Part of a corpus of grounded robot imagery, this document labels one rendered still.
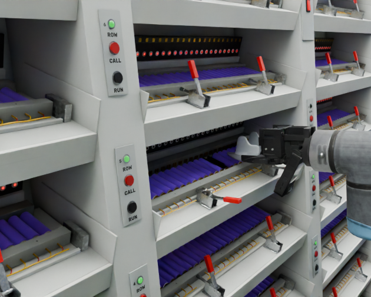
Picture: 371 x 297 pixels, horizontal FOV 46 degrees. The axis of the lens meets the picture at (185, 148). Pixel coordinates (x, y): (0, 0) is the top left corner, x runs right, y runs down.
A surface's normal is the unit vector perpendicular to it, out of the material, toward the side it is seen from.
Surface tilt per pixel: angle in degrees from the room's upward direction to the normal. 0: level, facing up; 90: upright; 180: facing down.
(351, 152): 81
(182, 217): 20
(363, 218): 90
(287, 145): 90
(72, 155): 110
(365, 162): 91
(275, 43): 90
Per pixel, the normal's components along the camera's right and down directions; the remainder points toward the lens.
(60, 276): 0.19, -0.90
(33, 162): 0.76, 0.38
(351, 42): -0.62, 0.19
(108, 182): 0.78, 0.04
